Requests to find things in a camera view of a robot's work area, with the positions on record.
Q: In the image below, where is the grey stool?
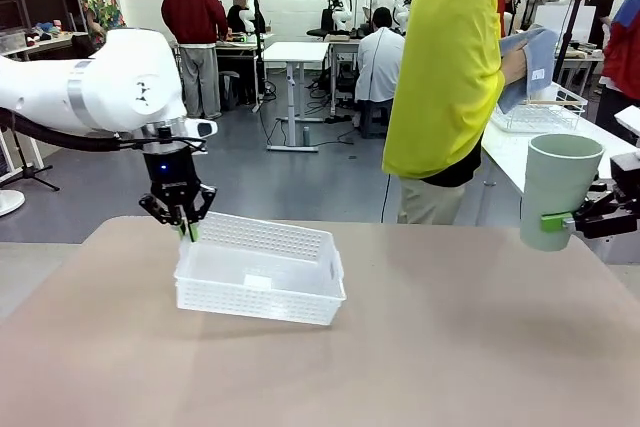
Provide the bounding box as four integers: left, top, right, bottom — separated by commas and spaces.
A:
358, 99, 394, 140

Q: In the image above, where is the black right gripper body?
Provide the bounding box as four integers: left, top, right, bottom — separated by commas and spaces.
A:
610, 150, 640, 201

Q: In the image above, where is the person in black top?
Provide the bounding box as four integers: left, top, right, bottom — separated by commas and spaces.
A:
588, 0, 627, 49

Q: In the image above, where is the thin black tripod stand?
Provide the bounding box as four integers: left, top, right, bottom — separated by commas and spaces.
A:
0, 144, 61, 194

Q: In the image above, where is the black camera tripod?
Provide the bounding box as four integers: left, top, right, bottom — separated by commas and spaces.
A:
552, 0, 594, 84

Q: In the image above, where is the person right hand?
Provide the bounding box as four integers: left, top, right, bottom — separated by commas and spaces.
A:
500, 48, 532, 85

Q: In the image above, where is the blue cleaning cloth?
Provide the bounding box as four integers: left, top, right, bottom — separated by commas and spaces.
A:
497, 24, 561, 116

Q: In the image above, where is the white wire dish rack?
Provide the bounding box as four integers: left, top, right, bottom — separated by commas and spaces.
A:
489, 85, 589, 135

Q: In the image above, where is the person in red sweater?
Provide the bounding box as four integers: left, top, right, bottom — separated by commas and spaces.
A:
160, 0, 229, 121

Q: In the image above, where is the white side table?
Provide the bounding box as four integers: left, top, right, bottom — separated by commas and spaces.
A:
481, 114, 640, 264

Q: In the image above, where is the small white frame table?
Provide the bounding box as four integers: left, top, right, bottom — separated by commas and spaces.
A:
0, 127, 45, 184

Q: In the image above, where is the person in yellow cape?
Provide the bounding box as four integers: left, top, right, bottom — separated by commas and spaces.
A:
382, 0, 537, 225

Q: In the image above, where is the white perforated plastic basket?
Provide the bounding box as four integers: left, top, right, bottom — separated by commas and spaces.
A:
173, 211, 348, 326

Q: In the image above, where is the seated person in white shirt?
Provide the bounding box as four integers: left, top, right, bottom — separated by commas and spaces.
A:
355, 6, 407, 109

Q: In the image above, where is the long cluttered desk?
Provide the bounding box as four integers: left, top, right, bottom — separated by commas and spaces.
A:
0, 29, 96, 61

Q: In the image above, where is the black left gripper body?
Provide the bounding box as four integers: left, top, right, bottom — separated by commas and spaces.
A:
142, 140, 202, 206

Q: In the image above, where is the white standing fan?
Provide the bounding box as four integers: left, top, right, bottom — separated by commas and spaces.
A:
0, 188, 27, 219

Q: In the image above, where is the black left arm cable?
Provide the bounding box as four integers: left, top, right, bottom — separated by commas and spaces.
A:
0, 109, 151, 153

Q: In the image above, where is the grey workbench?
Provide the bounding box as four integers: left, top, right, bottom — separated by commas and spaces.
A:
169, 31, 276, 114

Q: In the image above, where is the white height-adjustable desk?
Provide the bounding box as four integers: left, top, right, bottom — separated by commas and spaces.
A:
262, 40, 332, 154

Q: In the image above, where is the person in red blue jacket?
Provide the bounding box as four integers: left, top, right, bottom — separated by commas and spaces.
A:
597, 0, 640, 134

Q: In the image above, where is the mint green plastic cup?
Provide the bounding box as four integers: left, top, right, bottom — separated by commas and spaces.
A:
519, 133, 606, 253

